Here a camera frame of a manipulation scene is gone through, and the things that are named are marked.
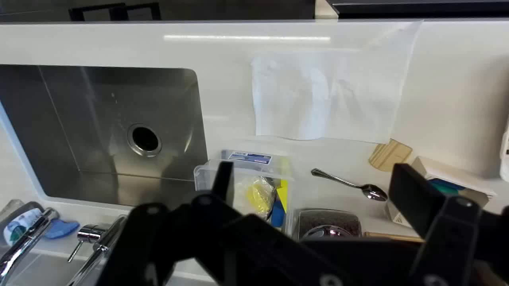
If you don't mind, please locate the small chrome faucet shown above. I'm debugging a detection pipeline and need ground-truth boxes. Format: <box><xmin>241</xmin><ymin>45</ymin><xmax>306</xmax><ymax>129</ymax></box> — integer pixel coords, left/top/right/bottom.
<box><xmin>66</xmin><ymin>215</ymin><xmax>131</xmax><ymax>286</ymax></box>

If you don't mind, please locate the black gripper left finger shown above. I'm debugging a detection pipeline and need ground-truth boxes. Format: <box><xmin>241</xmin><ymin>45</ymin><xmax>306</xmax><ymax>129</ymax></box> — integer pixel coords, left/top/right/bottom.
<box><xmin>174</xmin><ymin>161</ymin><xmax>245</xmax><ymax>235</ymax></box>

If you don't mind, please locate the small wooden block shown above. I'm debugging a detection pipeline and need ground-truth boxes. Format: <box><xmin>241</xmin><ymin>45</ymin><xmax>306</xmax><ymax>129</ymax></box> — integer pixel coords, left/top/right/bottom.
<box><xmin>368</xmin><ymin>138</ymin><xmax>416</xmax><ymax>173</ymax></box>

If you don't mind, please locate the yellow cloth in container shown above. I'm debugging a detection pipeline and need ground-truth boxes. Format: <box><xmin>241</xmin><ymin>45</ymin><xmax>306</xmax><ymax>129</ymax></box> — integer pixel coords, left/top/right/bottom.
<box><xmin>245</xmin><ymin>177</ymin><xmax>277</xmax><ymax>216</ymax></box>

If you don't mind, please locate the silver metal spoon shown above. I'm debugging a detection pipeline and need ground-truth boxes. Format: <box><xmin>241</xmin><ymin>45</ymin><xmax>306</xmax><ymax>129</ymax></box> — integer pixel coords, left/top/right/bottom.
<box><xmin>311</xmin><ymin>167</ymin><xmax>390</xmax><ymax>204</ymax></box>

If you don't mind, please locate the white dish towel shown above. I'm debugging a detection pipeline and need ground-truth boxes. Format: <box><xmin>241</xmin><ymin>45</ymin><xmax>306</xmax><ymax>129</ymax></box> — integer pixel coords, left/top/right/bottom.
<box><xmin>250</xmin><ymin>21</ymin><xmax>423</xmax><ymax>143</ymax></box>

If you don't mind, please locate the stainless steel sink basin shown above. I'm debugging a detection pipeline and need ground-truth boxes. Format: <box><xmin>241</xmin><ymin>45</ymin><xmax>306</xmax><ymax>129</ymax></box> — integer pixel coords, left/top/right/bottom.
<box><xmin>0</xmin><ymin>64</ymin><xmax>210</xmax><ymax>208</ymax></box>

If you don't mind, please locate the large chrome faucet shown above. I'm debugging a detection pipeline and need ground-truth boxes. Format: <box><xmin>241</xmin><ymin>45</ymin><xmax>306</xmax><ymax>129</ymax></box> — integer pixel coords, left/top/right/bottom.
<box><xmin>0</xmin><ymin>199</ymin><xmax>61</xmax><ymax>283</ymax></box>

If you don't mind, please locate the shiny metal canister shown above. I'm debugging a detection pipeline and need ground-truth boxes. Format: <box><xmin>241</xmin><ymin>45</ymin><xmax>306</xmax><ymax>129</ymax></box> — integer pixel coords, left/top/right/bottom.
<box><xmin>291</xmin><ymin>207</ymin><xmax>366</xmax><ymax>243</ymax></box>

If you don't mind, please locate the sink drain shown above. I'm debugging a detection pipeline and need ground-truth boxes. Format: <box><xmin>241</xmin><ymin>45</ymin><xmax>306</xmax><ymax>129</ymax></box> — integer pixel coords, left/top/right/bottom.
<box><xmin>126</xmin><ymin>124</ymin><xmax>164</xmax><ymax>159</ymax></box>

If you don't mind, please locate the clear plastic storage container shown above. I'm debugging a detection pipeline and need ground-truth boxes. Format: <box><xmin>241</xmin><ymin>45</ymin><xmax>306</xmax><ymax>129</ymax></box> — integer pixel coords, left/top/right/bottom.
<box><xmin>193</xmin><ymin>148</ymin><xmax>295</xmax><ymax>235</ymax></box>

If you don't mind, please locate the blue sponge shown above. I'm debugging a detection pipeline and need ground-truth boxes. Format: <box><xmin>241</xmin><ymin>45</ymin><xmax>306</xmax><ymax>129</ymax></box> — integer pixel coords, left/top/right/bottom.
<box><xmin>42</xmin><ymin>218</ymin><xmax>81</xmax><ymax>242</ymax></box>

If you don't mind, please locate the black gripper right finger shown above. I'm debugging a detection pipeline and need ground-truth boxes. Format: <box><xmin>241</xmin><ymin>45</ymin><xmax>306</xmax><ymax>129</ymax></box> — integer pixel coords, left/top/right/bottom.
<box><xmin>388</xmin><ymin>164</ymin><xmax>482</xmax><ymax>251</ymax></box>

